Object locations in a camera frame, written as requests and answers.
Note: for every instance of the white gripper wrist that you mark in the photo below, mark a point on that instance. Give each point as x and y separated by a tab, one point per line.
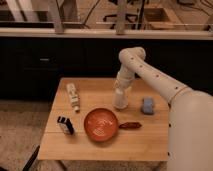
123	80

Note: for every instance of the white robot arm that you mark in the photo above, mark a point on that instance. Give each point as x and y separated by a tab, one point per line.
190	134

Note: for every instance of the blue sponge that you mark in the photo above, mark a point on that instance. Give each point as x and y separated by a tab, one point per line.
148	106

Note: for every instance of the brown chili pepper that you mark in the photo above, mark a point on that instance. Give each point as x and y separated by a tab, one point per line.
130	125

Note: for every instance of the orange patterned bowl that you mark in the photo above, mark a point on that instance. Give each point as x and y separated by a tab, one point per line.
101	124

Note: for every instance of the white tube bottle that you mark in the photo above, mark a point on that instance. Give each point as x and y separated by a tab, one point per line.
73	97

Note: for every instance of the dark cabinet counter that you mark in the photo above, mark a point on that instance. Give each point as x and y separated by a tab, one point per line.
32	61

